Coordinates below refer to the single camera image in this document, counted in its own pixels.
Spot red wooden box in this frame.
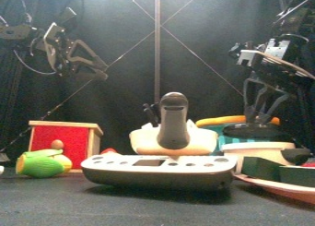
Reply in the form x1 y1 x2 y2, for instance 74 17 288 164
26 120 104 171

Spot small wooden ball knob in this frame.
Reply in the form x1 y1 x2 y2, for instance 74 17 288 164
49 138 66 151

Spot white grey toy appliance base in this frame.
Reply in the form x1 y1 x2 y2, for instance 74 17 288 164
80 153 239 193

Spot white toy pot black handle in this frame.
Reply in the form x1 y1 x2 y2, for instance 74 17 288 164
220 141 313 176

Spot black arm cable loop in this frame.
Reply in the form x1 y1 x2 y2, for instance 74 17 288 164
10 35 57 76

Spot black toy utensils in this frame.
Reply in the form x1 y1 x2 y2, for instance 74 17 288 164
141 101 163 128

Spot green yellow toy corn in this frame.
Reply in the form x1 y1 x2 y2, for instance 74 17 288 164
14 148 73 179

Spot dark green block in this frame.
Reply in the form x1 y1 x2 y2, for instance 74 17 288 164
241 155 285 183
279 164 315 188

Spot vertical metal frame pole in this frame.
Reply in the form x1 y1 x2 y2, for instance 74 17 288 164
152 0 163 104

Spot small red toy piece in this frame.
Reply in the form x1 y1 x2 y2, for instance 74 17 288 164
100 147 120 156

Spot white pink tray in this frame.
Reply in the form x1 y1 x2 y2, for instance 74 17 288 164
235 172 315 205

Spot black pot lid with knob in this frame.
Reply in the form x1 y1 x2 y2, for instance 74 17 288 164
221 121 289 140

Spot teal toy pot orange rim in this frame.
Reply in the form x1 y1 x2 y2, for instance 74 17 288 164
195 114 281 156

